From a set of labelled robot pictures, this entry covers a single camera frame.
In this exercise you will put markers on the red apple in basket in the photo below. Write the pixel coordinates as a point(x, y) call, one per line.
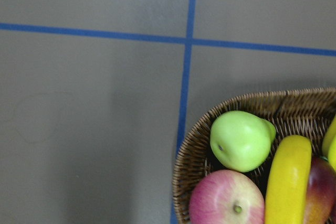
point(226, 196)

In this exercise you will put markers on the wooden fruit basket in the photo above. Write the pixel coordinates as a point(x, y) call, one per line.
point(306, 112)

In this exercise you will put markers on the yellow green fruit in basket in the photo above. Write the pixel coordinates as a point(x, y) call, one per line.
point(328, 144)

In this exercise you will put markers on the red yellow mango fruit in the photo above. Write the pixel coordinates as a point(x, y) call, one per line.
point(320, 196)

